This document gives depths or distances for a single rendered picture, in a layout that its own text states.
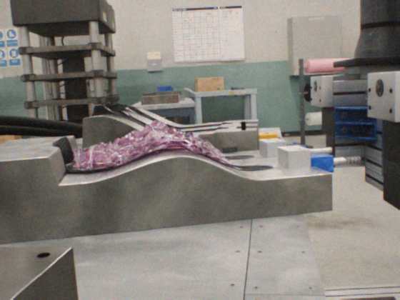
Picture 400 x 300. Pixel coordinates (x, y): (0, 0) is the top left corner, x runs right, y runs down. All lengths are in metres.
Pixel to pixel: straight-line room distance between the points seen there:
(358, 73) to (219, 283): 1.01
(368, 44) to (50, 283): 1.20
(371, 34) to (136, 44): 6.31
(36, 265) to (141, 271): 0.17
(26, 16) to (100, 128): 4.16
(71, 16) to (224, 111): 3.46
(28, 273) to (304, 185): 0.42
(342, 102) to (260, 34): 6.32
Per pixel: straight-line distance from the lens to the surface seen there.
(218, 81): 6.91
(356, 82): 1.35
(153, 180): 0.59
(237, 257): 0.50
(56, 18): 5.01
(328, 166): 0.72
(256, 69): 7.57
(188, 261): 0.50
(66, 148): 0.77
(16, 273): 0.33
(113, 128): 0.97
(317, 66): 6.55
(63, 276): 0.35
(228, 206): 0.61
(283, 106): 7.67
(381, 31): 1.40
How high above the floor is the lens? 0.99
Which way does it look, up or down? 9 degrees down
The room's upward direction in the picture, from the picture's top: 3 degrees counter-clockwise
